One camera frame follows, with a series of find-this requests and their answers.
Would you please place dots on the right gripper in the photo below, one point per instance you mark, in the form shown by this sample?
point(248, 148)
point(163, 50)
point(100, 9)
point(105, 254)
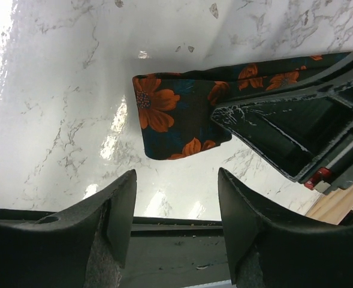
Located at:
point(304, 130)

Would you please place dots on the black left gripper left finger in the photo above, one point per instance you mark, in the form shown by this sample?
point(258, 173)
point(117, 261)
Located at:
point(84, 245)

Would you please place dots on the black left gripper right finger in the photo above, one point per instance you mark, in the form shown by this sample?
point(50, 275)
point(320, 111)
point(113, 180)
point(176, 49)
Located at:
point(270, 246)

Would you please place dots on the black orange floral tie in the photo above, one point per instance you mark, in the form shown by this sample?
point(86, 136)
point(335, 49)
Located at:
point(174, 108)

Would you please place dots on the wooden compartment tray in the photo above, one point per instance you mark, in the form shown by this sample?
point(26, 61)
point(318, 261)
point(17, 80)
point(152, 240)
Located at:
point(333, 207)

